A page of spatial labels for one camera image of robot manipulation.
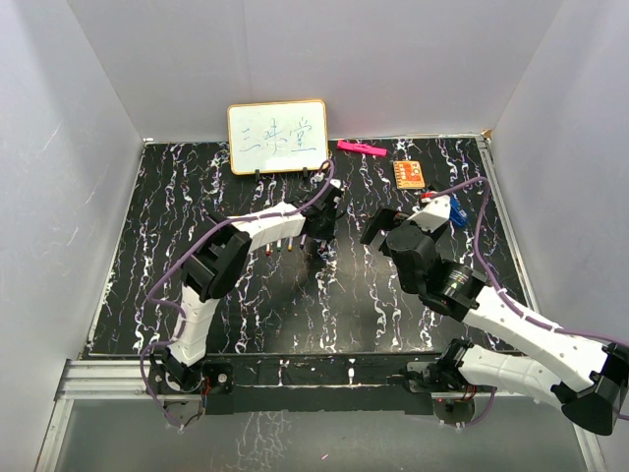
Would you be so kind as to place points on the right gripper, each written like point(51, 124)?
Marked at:
point(385, 219)

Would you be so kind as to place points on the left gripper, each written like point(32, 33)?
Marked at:
point(328, 233)

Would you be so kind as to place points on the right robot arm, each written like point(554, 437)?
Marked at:
point(585, 376)

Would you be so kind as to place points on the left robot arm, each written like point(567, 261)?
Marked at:
point(212, 270)

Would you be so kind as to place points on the orange card box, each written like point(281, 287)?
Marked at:
point(408, 175)

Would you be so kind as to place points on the blue plastic clip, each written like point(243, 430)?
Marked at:
point(457, 216)

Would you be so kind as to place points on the small whiteboard with writing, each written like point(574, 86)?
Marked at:
point(274, 137)

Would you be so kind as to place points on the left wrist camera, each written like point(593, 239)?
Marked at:
point(335, 191)

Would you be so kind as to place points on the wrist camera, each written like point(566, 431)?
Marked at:
point(335, 191)
point(434, 212)

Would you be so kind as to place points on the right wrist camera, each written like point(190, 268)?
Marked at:
point(434, 212)

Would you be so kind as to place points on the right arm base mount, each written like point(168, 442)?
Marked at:
point(417, 377)

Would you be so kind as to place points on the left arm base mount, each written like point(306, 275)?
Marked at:
point(203, 381)

